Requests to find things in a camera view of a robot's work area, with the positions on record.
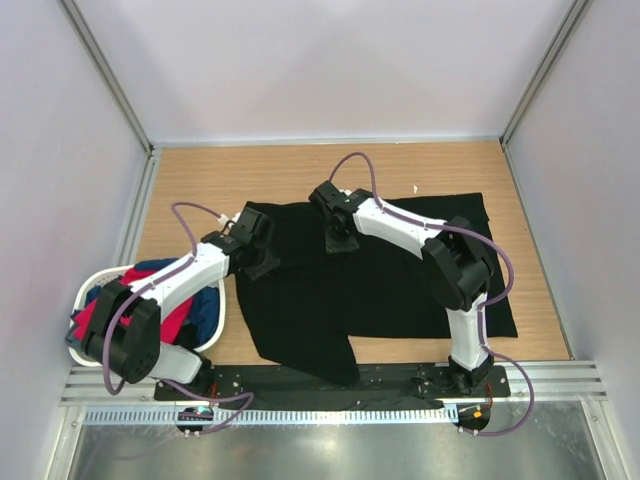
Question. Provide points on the left aluminium frame post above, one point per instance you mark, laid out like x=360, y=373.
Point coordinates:
x=95, y=53

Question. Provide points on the pink t shirt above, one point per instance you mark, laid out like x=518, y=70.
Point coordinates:
x=171, y=324

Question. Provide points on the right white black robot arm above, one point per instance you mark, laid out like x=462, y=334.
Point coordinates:
x=455, y=259

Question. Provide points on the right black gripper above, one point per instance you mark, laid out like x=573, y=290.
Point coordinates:
x=334, y=247

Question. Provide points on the white perforated laundry basket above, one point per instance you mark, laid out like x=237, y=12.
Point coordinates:
x=105, y=276

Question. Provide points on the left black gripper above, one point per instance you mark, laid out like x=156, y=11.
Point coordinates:
x=270, y=261

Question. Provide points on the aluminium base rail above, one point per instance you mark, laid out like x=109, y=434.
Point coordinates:
x=551, y=381

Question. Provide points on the grey t shirt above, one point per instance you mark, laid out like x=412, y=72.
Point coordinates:
x=72, y=342

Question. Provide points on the right aluminium frame post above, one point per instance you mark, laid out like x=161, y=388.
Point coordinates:
x=560, y=39

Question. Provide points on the slotted grey cable duct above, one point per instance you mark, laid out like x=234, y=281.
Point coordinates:
x=195, y=415

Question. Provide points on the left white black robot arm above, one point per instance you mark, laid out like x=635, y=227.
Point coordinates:
x=124, y=330

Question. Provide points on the blue t shirt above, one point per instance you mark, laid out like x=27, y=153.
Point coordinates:
x=203, y=319

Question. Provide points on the aluminium frame post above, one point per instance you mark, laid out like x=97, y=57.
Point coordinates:
x=95, y=53
x=560, y=39

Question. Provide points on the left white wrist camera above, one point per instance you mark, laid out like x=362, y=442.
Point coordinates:
x=224, y=220

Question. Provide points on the black t shirt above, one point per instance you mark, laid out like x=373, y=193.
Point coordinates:
x=304, y=313

